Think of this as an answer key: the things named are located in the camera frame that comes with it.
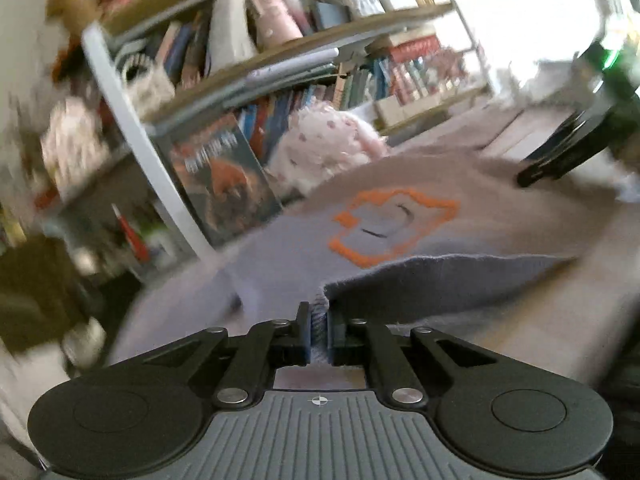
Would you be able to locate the Harry Potter book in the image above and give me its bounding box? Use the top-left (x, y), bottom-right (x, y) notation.
top-left (168, 114), bottom-right (282, 248)

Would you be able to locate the pink cylinder container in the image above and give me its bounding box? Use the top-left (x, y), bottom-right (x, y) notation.
top-left (247, 0), bottom-right (303, 50)

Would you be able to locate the red tassel charm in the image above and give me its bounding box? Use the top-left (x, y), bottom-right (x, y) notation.
top-left (112, 204), bottom-right (150, 263)

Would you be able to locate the olive green garment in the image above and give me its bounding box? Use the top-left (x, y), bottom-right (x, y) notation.
top-left (1, 235), bottom-right (102, 354)

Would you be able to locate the white pearl handle purse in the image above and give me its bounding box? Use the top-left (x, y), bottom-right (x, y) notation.
top-left (120, 53), bottom-right (176, 118)

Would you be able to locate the white tablet on shelf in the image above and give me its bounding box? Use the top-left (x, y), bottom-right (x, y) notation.
top-left (244, 48), bottom-right (340, 84)

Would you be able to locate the white wooden bookshelf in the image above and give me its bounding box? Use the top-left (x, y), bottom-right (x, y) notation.
top-left (81, 0), bottom-right (460, 259)

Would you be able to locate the pink bunny plush toy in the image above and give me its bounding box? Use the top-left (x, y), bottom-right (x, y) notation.
top-left (266, 102), bottom-right (390, 198)

